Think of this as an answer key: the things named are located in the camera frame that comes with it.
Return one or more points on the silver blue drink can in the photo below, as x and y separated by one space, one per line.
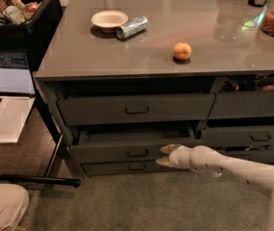
132 27

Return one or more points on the white paper sheet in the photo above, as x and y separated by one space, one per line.
14 111

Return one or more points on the beige trouser knee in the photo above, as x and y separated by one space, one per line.
14 203

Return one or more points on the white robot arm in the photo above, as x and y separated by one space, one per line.
203 159

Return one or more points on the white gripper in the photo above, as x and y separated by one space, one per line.
179 158

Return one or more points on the white paper bowl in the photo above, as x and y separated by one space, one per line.
109 21

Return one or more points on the orange fruit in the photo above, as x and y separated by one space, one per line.
182 51

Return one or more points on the snack bags in drawer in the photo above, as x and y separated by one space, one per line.
261 82

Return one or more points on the open laptop computer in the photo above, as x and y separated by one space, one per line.
15 75

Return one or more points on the black bin with snacks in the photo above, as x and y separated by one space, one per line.
33 36

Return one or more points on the black metal stand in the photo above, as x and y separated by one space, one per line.
52 160

